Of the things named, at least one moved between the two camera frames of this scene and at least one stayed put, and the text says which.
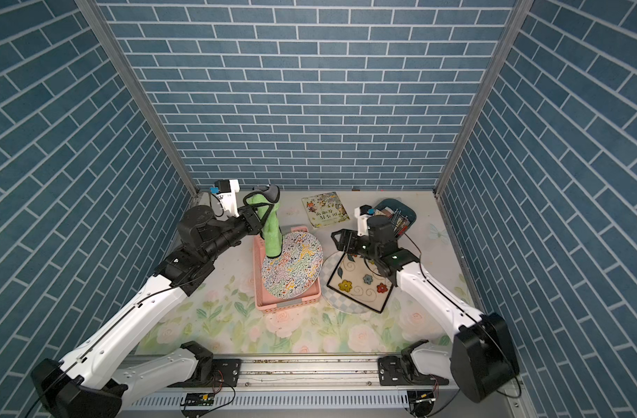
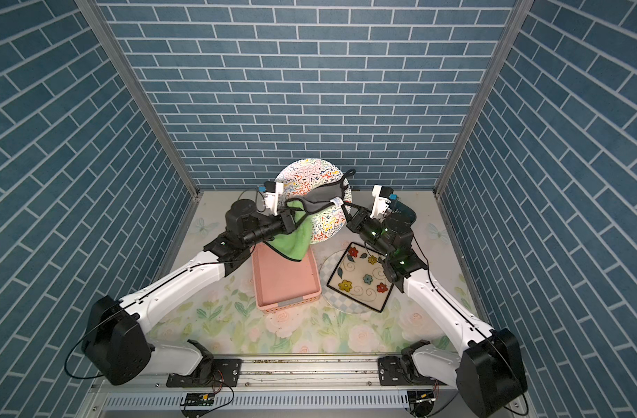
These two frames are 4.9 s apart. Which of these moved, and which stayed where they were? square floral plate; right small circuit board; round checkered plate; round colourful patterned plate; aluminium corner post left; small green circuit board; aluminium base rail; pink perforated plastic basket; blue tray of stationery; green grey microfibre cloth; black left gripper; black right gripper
Moved: black right gripper; round colourful patterned plate; green grey microfibre cloth; black left gripper
Stayed: small green circuit board; round checkered plate; square floral plate; pink perforated plastic basket; aluminium base rail; blue tray of stationery; right small circuit board; aluminium corner post left
